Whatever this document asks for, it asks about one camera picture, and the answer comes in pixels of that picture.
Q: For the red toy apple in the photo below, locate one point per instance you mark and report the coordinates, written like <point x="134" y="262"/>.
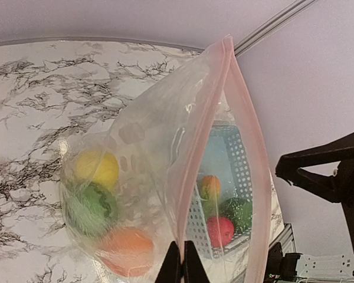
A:
<point x="220" y="231"/>

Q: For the clear zip top bag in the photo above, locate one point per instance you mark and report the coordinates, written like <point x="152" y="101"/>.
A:
<point x="159" y="141"/>

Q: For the right aluminium frame post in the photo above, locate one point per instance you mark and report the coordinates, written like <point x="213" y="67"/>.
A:
<point x="272" y="25"/>

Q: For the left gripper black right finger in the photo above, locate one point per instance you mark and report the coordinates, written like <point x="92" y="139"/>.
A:
<point x="192" y="268"/>

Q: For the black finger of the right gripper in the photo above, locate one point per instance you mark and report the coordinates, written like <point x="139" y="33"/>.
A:
<point x="334" y="188"/>

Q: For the green toy bell pepper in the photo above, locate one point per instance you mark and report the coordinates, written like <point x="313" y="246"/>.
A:
<point x="239" y="212"/>

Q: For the yellow toy lemon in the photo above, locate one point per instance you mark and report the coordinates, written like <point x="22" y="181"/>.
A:
<point x="103" y="168"/>

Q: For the green toy cabbage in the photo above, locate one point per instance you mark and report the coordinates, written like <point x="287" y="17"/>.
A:
<point x="92" y="210"/>

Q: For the green orange toy cucumber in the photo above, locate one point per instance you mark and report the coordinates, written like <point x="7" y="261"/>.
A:
<point x="209" y="192"/>

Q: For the orange toy orange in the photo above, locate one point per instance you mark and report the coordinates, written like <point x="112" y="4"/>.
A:
<point x="128" y="252"/>

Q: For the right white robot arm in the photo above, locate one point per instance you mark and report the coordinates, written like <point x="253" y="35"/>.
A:
<point x="326" y="171"/>

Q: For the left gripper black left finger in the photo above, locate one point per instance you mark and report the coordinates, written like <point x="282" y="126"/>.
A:
<point x="171" y="269"/>

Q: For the grey plastic basket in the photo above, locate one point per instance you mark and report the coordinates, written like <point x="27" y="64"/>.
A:
<point x="225" y="158"/>

